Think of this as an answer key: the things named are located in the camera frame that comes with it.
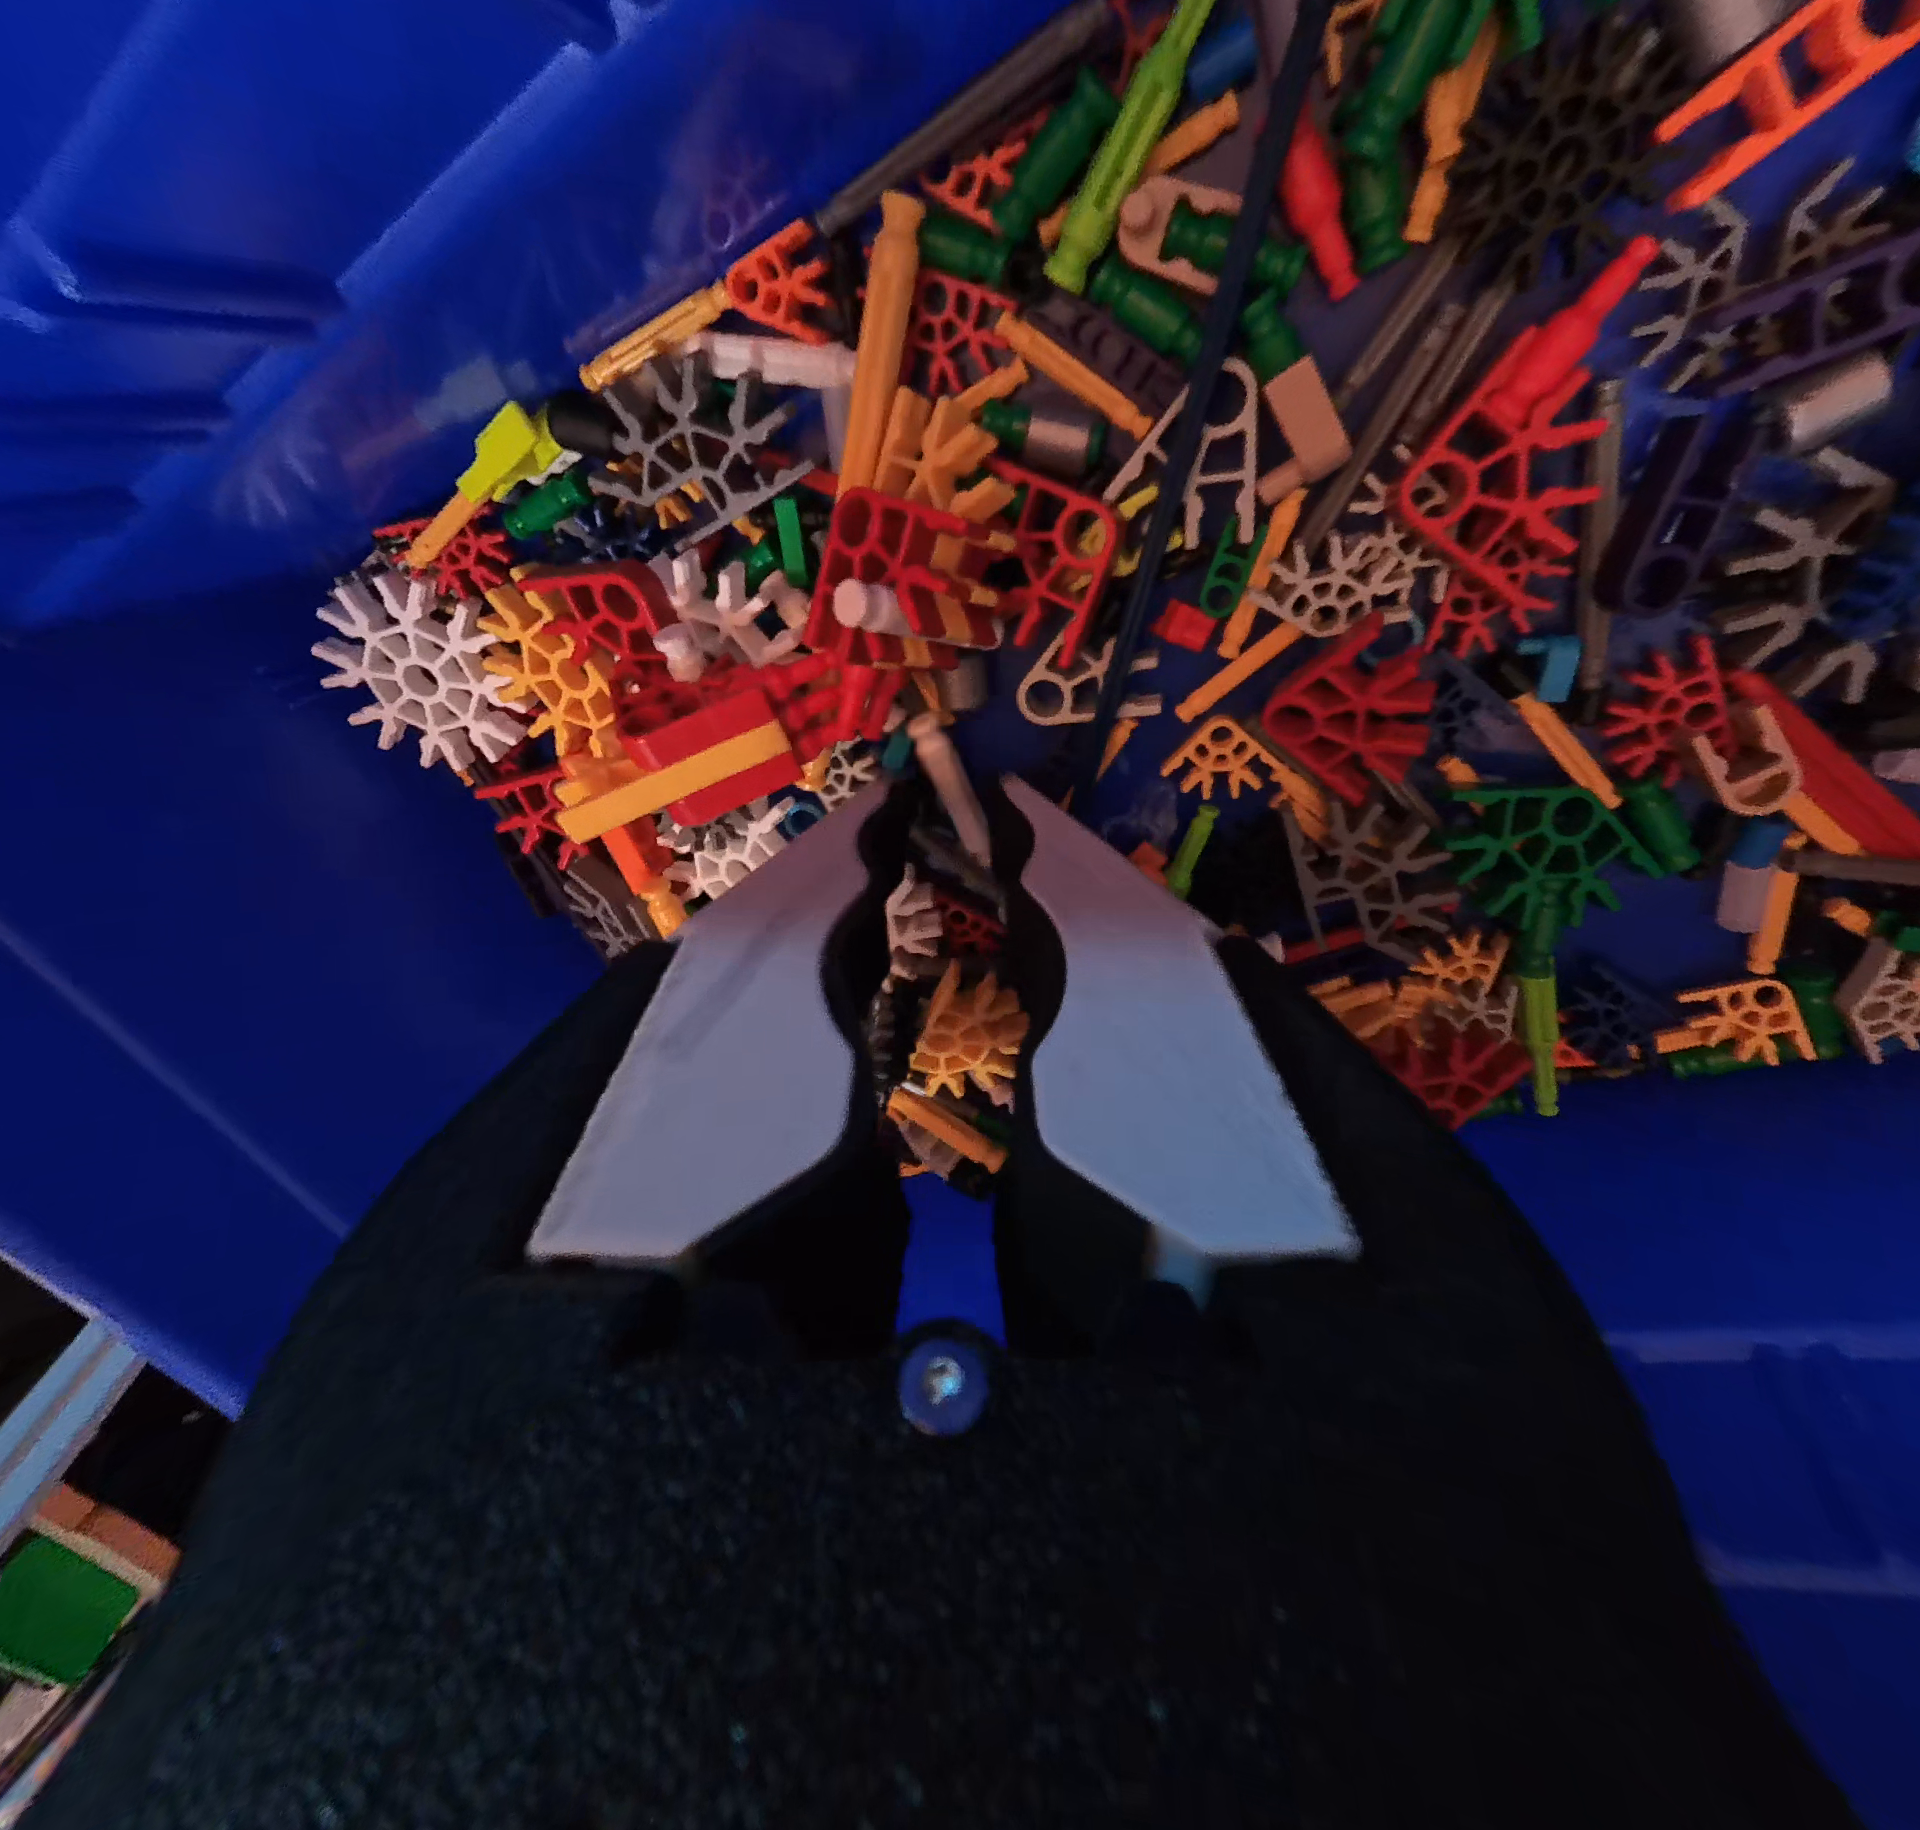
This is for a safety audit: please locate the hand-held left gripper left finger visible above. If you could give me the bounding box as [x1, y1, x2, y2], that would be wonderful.
[524, 777, 919, 1269]

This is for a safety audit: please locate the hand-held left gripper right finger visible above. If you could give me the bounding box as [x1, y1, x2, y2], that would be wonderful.
[992, 772, 1365, 1283]

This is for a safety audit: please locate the large blue plastic bin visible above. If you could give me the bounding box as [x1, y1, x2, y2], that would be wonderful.
[0, 0, 1920, 1830]

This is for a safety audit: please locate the white toy rod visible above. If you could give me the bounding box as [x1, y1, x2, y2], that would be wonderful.
[912, 720, 994, 867]

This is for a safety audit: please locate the green box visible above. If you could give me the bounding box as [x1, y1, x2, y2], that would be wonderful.
[0, 1530, 143, 1689]

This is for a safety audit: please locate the pile of toy construction pieces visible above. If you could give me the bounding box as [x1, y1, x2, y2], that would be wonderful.
[307, 0, 1920, 1202]

